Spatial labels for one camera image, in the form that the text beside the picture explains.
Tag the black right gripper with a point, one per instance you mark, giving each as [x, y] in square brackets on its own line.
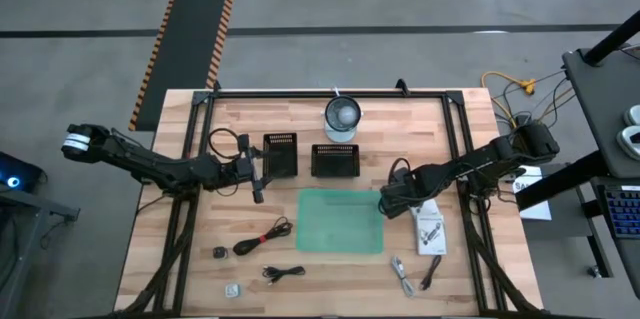
[405, 191]

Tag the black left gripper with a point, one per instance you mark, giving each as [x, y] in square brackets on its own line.
[246, 166]

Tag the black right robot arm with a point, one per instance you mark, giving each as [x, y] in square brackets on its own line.
[480, 159]

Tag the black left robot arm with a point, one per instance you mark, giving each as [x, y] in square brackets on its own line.
[150, 164]

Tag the translucent green plastic bin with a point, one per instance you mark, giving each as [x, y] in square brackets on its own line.
[340, 221]

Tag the tall black mesh basket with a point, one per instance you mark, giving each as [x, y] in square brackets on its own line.
[281, 156]

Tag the white instruction booklet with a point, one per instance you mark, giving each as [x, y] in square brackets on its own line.
[430, 231]

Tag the wide black mesh basket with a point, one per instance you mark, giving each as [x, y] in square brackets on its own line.
[335, 161]

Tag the white round cup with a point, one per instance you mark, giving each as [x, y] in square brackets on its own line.
[343, 116]

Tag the small white square adapter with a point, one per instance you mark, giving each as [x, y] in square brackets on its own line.
[233, 290]

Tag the white paper sheet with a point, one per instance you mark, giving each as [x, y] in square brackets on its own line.
[534, 206]

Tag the black floor mat striped edges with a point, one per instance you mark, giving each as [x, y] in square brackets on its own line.
[190, 34]

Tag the black desk stand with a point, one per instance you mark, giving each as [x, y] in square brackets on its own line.
[560, 186]

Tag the grey side table top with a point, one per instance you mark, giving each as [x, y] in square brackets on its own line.
[600, 109]

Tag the black keyboard blue backlight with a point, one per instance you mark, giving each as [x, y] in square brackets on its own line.
[625, 211]

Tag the black box with blue light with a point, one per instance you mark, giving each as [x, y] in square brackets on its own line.
[15, 174]

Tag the white rounded device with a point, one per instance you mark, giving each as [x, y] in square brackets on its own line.
[634, 115]
[631, 143]

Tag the black slanted pole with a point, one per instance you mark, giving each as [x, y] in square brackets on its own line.
[612, 41]

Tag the black aluminium table frame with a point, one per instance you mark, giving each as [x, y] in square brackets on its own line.
[325, 94]

